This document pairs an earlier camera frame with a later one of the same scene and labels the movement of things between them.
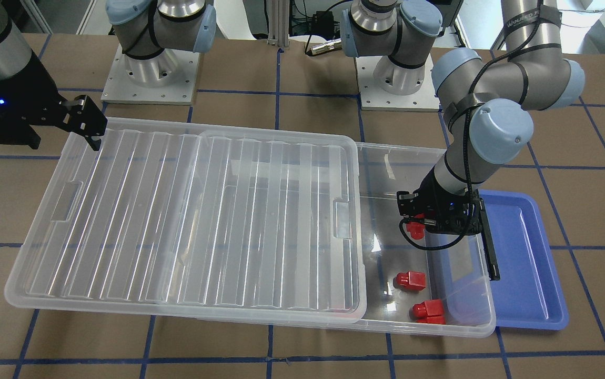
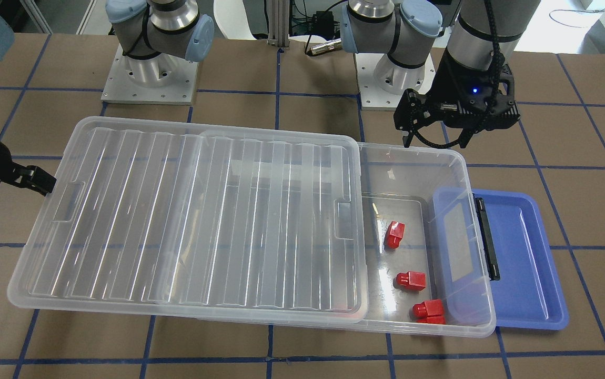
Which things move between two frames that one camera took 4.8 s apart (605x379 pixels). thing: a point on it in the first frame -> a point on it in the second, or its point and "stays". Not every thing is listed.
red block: (416, 229) -> (394, 234)
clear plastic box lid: (259, 225) stays
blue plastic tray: (528, 296) stays
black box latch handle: (487, 243) stays
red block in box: (414, 281) stays
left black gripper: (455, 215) -> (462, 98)
